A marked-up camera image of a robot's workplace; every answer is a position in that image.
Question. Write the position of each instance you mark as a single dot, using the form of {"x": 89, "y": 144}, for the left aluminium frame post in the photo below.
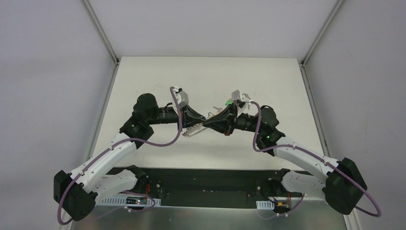
{"x": 87, "y": 5}

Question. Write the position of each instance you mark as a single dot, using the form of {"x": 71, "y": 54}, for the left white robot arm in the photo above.
{"x": 77, "y": 192}

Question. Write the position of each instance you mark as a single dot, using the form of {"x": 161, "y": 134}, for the yellow tagged key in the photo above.
{"x": 218, "y": 110}

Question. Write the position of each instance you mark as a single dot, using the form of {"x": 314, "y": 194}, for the right white slotted bracket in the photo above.
{"x": 265, "y": 205}

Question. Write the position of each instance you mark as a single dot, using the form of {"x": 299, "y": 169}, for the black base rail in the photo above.
{"x": 209, "y": 187}

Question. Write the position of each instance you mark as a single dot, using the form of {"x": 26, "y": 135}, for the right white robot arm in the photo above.
{"x": 338, "y": 182}

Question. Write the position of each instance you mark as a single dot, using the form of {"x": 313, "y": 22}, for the aluminium frame post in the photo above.
{"x": 322, "y": 32}
{"x": 87, "y": 5}

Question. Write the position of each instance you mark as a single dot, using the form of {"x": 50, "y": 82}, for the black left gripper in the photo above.
{"x": 183, "y": 115}

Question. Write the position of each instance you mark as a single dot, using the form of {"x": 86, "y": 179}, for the white slotted bracket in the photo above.
{"x": 120, "y": 200}
{"x": 265, "y": 205}

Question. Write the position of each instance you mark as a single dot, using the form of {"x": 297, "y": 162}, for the left green circuit board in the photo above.
{"x": 136, "y": 200}

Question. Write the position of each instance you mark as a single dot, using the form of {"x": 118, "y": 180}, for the blue tagged key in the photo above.
{"x": 248, "y": 102}

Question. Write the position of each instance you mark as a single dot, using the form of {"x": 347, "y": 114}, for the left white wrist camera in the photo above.
{"x": 181, "y": 97}

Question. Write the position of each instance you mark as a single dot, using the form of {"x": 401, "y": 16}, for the left white slotted bracket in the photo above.
{"x": 120, "y": 200}

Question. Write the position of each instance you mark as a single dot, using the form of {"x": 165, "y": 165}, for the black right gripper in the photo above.
{"x": 233, "y": 117}

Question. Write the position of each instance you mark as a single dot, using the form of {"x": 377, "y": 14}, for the green tagged key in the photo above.
{"x": 228, "y": 102}

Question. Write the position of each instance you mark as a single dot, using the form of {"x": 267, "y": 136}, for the right aluminium frame post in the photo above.
{"x": 322, "y": 32}

